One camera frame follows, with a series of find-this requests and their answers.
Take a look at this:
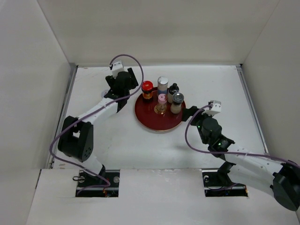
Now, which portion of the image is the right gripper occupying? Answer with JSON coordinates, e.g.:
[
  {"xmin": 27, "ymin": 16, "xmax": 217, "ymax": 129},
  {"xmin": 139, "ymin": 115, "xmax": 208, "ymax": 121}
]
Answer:
[{"xmin": 182, "ymin": 106, "xmax": 215, "ymax": 144}]

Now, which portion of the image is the clear dome cap grinder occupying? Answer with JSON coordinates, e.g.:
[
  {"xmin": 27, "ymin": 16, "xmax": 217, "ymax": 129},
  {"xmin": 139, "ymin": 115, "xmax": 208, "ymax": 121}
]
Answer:
[{"xmin": 170, "ymin": 92, "xmax": 184, "ymax": 114}]

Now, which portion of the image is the red lid sauce jar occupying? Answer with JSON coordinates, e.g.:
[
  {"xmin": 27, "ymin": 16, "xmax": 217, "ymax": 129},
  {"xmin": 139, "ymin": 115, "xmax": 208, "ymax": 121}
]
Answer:
[{"xmin": 142, "ymin": 81, "xmax": 154, "ymax": 102}]

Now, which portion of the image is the pink cap bottle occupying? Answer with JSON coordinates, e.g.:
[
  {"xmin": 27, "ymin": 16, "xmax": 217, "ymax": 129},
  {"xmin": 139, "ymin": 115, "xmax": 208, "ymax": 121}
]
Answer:
[{"xmin": 155, "ymin": 93, "xmax": 167, "ymax": 114}]

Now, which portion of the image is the black cap white powder bottle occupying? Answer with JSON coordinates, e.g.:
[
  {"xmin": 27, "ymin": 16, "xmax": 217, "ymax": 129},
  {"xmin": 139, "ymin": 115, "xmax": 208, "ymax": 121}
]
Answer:
[{"xmin": 167, "ymin": 83, "xmax": 179, "ymax": 104}]

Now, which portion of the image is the silver lid bead jar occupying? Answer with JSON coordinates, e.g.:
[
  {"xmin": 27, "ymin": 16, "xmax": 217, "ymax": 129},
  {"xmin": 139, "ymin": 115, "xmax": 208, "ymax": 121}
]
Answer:
[{"xmin": 157, "ymin": 76, "xmax": 168, "ymax": 96}]

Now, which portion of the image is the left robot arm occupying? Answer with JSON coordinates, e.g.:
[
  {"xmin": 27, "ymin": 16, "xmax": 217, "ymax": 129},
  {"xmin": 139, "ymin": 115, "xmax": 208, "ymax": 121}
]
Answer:
[{"xmin": 58, "ymin": 67, "xmax": 138, "ymax": 187}]

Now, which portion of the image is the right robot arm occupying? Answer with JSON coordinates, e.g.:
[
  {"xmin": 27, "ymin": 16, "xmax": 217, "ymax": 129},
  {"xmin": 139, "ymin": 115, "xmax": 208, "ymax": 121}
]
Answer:
[{"xmin": 182, "ymin": 102, "xmax": 300, "ymax": 211}]

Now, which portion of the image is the round red tray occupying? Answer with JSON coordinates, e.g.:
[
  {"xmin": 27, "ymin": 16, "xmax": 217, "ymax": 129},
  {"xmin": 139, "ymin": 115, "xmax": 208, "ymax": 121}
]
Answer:
[{"xmin": 135, "ymin": 87, "xmax": 186, "ymax": 131}]

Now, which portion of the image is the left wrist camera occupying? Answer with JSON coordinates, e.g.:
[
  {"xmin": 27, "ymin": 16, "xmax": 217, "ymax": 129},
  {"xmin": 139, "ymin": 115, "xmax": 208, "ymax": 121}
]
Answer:
[{"xmin": 110, "ymin": 60, "xmax": 125, "ymax": 78}]

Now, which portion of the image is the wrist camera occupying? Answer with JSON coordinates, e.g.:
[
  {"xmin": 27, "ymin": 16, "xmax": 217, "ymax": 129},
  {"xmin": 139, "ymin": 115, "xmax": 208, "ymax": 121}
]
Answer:
[
  {"xmin": 110, "ymin": 60, "xmax": 125, "ymax": 78},
  {"xmin": 202, "ymin": 100, "xmax": 222, "ymax": 116}
]

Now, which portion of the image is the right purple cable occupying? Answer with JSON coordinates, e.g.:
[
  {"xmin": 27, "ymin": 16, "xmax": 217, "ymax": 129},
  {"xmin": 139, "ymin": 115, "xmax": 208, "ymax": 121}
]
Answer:
[{"xmin": 184, "ymin": 104, "xmax": 300, "ymax": 167}]

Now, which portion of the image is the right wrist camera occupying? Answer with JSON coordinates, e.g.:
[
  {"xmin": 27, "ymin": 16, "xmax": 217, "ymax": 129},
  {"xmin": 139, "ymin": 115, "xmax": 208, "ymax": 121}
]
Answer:
[{"xmin": 202, "ymin": 100, "xmax": 222, "ymax": 116}]

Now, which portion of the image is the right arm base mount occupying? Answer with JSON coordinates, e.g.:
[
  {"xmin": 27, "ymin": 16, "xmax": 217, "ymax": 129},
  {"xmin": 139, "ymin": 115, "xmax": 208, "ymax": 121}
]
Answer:
[{"xmin": 202, "ymin": 162, "xmax": 248, "ymax": 197}]

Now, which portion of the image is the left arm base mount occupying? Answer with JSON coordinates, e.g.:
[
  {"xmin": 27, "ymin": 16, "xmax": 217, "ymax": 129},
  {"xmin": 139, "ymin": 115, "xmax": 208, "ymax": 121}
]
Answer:
[{"xmin": 72, "ymin": 170, "xmax": 120, "ymax": 198}]

